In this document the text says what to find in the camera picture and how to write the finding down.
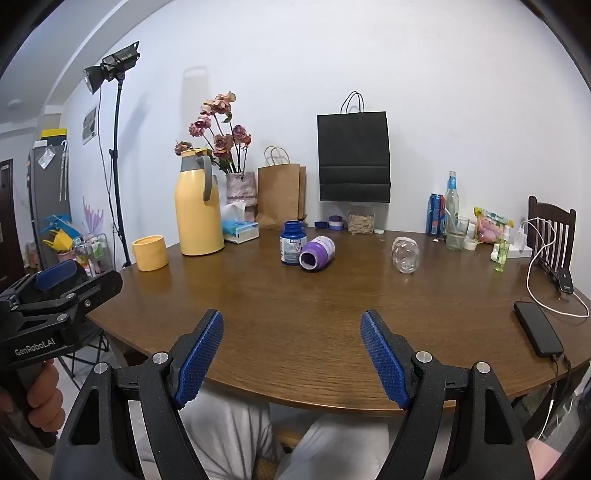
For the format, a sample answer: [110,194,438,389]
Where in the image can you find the pink and yellow snack packet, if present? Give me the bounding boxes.
[473,207,514,245]

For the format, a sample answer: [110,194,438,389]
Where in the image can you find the black cable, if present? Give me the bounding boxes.
[549,353,574,416]

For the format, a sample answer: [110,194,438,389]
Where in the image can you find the blue drink can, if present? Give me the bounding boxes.
[426,193,446,237]

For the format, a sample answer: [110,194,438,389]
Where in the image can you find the brown paper bag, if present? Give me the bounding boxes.
[256,146,307,230]

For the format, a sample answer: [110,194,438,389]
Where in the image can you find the dried flower bouquet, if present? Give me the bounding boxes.
[174,91,252,175]

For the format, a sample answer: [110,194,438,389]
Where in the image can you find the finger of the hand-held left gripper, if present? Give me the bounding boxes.
[8,259,89,308]
[9,269,124,334]

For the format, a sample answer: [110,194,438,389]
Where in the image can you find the black power bank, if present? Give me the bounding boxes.
[513,301,565,358]

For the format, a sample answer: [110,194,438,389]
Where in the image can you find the person's white trousers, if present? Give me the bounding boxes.
[139,390,416,480]

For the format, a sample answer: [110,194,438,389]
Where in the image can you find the glass tumbler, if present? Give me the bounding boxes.
[445,217,470,251]

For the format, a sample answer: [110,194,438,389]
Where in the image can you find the blue plastic bottle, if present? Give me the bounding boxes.
[279,220,308,267]

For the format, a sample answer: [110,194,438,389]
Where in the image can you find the clear plastic jar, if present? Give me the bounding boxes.
[392,237,420,274]

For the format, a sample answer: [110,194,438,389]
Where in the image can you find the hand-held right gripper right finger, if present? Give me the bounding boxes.
[359,309,536,480]

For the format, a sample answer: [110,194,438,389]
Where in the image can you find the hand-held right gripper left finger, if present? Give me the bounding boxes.
[54,308,225,480]

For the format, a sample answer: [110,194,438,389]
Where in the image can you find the white cable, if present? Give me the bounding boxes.
[519,216,590,319]

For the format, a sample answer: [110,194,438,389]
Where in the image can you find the purple plastic bottle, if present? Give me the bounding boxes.
[299,235,337,273]

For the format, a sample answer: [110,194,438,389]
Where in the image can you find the person's left hand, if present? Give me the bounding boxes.
[0,360,66,437]

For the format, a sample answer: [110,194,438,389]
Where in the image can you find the green spray bottle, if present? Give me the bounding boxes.
[492,226,511,272]

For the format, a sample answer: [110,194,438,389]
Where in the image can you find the black paper bag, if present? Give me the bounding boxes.
[317,91,392,204]

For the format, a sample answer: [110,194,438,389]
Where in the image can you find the yellow cup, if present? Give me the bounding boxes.
[132,235,170,272]

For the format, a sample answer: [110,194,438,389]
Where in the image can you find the black studio light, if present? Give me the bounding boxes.
[83,41,140,95]

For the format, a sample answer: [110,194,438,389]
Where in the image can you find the dark wooden door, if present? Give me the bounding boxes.
[0,158,25,289]

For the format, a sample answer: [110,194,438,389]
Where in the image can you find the pink vase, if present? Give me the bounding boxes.
[225,171,257,220]

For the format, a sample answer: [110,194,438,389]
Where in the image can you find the yellow thermos jug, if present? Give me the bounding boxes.
[174,148,225,257]

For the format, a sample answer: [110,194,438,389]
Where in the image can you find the dark wooden chair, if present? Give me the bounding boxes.
[527,195,578,278]

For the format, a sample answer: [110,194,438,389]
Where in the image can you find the tissue box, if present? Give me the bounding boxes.
[221,203,260,244]

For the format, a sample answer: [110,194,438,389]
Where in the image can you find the clear snack container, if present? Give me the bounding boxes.
[346,203,377,234]

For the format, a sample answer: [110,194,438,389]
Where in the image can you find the tall glass bottle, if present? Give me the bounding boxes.
[444,171,461,232]

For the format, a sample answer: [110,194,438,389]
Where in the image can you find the wall poster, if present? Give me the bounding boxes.
[82,106,99,146]

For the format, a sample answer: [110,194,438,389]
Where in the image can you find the blue and yellow toy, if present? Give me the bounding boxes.
[41,213,77,254]

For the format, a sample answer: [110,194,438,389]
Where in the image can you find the grey refrigerator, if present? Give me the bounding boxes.
[27,141,72,259]

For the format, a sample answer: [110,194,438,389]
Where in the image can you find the wire rack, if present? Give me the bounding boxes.
[73,233,116,278]

